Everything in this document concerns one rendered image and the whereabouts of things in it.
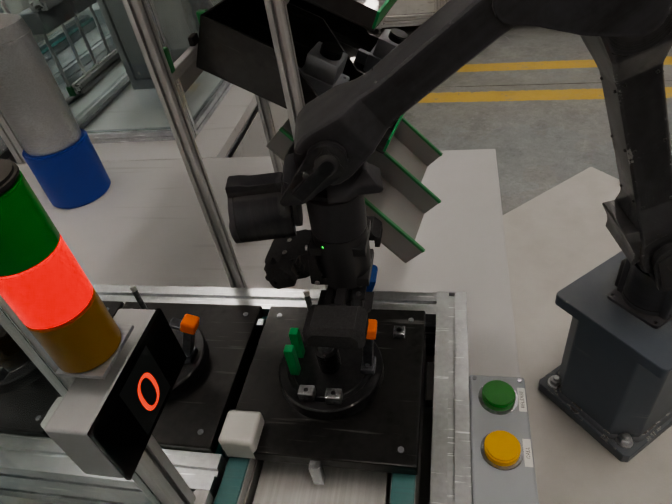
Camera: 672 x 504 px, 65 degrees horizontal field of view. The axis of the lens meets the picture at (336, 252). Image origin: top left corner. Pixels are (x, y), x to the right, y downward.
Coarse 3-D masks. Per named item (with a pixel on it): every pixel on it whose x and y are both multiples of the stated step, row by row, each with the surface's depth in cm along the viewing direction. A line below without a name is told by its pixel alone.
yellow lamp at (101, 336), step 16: (96, 304) 38; (80, 320) 36; (96, 320) 38; (112, 320) 40; (48, 336) 36; (64, 336) 36; (80, 336) 37; (96, 336) 38; (112, 336) 39; (48, 352) 38; (64, 352) 37; (80, 352) 37; (96, 352) 38; (112, 352) 40; (64, 368) 38; (80, 368) 38
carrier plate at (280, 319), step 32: (288, 320) 79; (384, 320) 77; (416, 320) 76; (256, 352) 75; (384, 352) 72; (416, 352) 72; (256, 384) 71; (384, 384) 68; (416, 384) 68; (288, 416) 67; (352, 416) 66; (384, 416) 65; (416, 416) 64; (288, 448) 64; (320, 448) 63; (352, 448) 62; (384, 448) 62; (416, 448) 61
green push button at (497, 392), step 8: (488, 384) 66; (496, 384) 66; (504, 384) 66; (488, 392) 65; (496, 392) 65; (504, 392) 65; (512, 392) 65; (488, 400) 64; (496, 400) 64; (504, 400) 64; (512, 400) 64; (496, 408) 64; (504, 408) 64
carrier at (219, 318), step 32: (224, 320) 81; (256, 320) 80; (192, 352) 73; (224, 352) 76; (192, 384) 73; (224, 384) 72; (160, 416) 70; (192, 416) 69; (224, 416) 69; (192, 448) 66
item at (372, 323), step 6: (372, 324) 63; (372, 330) 62; (366, 336) 63; (372, 336) 63; (366, 342) 64; (372, 342) 64; (366, 348) 65; (372, 348) 65; (366, 354) 66; (372, 354) 66; (366, 360) 66; (372, 360) 67; (366, 366) 67
